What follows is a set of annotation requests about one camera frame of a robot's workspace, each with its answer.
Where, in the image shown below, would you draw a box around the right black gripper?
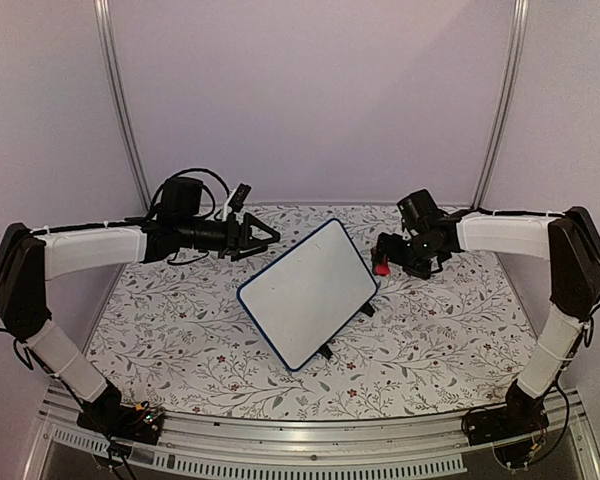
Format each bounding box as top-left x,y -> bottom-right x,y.
371,233 -> 442,281

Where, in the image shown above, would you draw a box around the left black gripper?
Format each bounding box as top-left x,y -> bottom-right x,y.
178,212 -> 280,262

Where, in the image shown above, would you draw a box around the red whiteboard eraser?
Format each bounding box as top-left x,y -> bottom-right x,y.
372,252 -> 391,277

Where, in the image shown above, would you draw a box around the small blue-framed whiteboard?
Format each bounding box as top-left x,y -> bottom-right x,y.
237,218 -> 378,372

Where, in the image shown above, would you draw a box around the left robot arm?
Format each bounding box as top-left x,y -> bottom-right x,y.
0,167 -> 281,445

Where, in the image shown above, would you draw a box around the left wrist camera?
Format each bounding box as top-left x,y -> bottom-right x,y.
214,183 -> 252,221

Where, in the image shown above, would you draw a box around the front aluminium rail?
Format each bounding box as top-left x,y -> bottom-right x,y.
24,386 -> 600,479

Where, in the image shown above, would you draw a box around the right aluminium frame post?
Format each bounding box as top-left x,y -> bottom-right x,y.
471,0 -> 529,208

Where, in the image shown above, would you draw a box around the aluminium frame post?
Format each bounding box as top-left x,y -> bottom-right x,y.
471,0 -> 529,208
93,0 -> 151,210

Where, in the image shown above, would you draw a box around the left aluminium frame post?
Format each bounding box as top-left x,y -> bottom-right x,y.
93,0 -> 151,210

